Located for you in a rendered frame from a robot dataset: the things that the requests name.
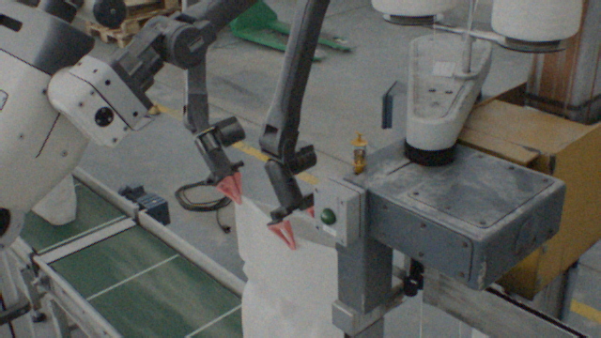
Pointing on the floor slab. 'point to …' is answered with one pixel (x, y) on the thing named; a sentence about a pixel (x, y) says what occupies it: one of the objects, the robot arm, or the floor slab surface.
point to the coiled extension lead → (203, 204)
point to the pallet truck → (254, 22)
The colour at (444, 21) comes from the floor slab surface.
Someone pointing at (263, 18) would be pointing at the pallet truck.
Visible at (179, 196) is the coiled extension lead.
